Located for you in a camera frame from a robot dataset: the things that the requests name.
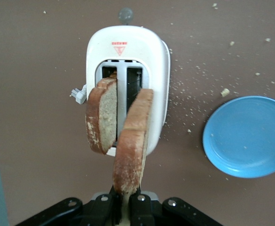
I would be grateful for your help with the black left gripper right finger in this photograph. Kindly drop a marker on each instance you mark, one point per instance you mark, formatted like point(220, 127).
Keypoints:
point(142, 212)

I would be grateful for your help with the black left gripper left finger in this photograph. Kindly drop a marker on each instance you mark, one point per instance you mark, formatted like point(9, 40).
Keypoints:
point(97, 212)

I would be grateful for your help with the brown bread slice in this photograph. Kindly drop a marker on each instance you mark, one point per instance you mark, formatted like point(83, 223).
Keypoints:
point(132, 141)
point(106, 113)

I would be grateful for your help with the blue plate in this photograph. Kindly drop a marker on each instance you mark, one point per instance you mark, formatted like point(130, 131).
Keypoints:
point(245, 136)

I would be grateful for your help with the white toaster plug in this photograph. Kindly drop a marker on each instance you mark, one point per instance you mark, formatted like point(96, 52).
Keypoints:
point(79, 95)

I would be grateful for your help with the large bread crumb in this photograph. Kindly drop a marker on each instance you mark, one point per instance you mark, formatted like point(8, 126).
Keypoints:
point(225, 92)

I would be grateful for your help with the white toaster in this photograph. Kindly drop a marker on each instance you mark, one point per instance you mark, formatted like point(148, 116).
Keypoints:
point(128, 40)

